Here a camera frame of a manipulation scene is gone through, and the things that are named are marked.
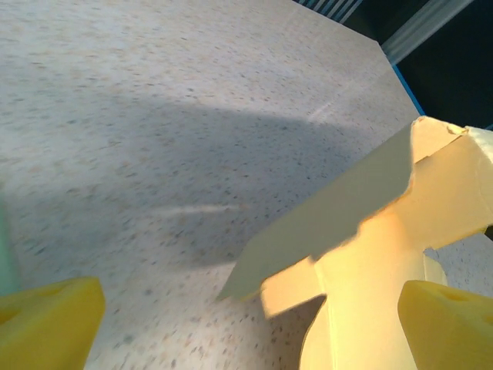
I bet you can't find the aluminium frame post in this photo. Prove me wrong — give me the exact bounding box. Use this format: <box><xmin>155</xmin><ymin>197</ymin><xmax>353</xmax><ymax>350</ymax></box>
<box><xmin>381</xmin><ymin>0</ymin><xmax>475</xmax><ymax>62</ymax></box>

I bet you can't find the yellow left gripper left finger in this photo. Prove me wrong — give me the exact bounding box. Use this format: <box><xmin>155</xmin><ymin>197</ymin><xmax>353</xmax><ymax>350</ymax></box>
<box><xmin>0</xmin><ymin>276</ymin><xmax>106</xmax><ymax>370</ymax></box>

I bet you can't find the yellow paper box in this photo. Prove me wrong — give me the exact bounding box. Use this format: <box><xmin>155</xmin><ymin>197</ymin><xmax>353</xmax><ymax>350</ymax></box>
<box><xmin>217</xmin><ymin>115</ymin><xmax>493</xmax><ymax>370</ymax></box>

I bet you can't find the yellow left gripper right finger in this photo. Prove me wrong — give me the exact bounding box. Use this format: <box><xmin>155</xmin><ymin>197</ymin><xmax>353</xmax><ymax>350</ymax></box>
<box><xmin>397</xmin><ymin>280</ymin><xmax>493</xmax><ymax>370</ymax></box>

